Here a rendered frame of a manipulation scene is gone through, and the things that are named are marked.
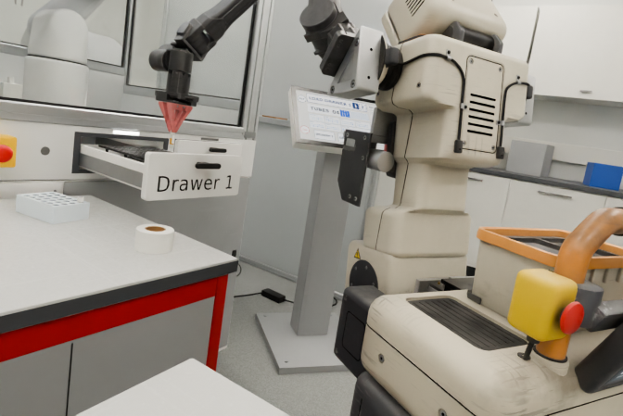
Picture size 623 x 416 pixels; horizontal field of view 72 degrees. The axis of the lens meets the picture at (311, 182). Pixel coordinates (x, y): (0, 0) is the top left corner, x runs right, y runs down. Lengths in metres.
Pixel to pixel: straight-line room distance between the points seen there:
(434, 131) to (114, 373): 0.69
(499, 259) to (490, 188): 2.98
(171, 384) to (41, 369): 0.28
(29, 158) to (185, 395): 0.90
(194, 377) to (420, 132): 0.60
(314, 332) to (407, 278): 1.34
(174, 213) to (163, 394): 1.08
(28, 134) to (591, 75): 3.69
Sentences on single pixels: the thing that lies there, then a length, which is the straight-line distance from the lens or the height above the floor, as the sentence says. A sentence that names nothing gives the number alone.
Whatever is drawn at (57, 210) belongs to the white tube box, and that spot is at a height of 0.79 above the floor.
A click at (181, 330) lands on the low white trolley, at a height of 0.64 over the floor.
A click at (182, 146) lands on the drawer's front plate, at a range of 1.47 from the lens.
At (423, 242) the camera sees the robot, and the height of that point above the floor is 0.84.
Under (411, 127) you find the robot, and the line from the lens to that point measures 0.90.
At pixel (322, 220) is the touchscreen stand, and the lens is 2.00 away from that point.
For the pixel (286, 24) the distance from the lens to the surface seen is 3.02.
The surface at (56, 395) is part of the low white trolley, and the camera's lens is 0.79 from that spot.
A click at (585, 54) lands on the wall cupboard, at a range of 4.05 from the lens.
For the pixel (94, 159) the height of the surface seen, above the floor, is 0.87.
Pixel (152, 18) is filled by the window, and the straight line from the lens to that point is 1.44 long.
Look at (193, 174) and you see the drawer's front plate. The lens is 1.10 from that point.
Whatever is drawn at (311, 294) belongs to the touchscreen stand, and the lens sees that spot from 2.11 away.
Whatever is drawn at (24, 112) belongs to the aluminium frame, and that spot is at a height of 0.97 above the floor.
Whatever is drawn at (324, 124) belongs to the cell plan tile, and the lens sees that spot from 1.89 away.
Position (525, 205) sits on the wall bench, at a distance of 3.65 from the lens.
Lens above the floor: 1.05
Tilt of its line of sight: 8 degrees down
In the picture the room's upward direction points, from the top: 9 degrees clockwise
